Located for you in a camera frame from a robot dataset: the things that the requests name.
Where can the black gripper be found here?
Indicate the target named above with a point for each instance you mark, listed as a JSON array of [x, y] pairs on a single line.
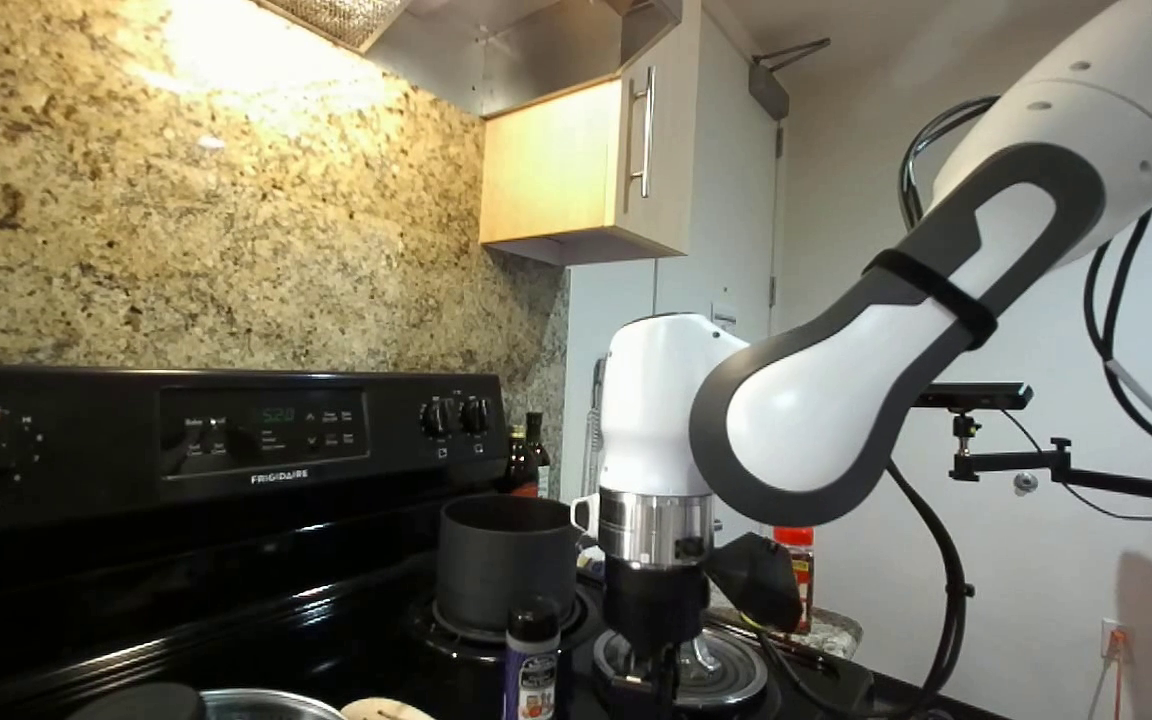
[[657, 605]]

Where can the glass pot lid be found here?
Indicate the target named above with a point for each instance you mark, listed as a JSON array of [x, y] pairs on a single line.
[[728, 672]]

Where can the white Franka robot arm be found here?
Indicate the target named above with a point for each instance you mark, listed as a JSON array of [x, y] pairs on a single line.
[[1028, 175]]

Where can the orange lid chili jar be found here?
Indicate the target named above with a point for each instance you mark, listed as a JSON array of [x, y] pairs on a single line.
[[798, 584]]

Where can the dark grey open pot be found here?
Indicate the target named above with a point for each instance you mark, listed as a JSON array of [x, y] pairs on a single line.
[[508, 563]]

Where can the coil stove burner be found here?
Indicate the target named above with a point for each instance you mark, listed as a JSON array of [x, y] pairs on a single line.
[[460, 647]]

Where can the black pot with lid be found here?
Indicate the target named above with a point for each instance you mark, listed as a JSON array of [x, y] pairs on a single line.
[[203, 704]]

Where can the black electric stove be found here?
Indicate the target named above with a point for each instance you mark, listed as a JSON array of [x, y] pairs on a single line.
[[136, 563]]

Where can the blue label spice bottle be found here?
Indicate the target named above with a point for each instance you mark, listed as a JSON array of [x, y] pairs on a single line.
[[532, 666]]

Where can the dark sauce bottle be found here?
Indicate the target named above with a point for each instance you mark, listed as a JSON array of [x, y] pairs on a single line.
[[523, 460]]

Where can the grey door closer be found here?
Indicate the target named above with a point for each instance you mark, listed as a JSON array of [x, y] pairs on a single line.
[[779, 81]]

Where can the metal range hood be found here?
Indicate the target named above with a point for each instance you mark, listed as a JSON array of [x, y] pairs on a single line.
[[497, 55]]

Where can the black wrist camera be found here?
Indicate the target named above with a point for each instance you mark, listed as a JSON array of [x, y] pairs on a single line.
[[758, 583]]

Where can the black camera stand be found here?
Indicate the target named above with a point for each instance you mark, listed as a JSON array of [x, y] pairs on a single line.
[[1001, 460]]

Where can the light wood wall cabinet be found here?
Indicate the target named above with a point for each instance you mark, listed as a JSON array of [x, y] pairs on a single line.
[[556, 175]]

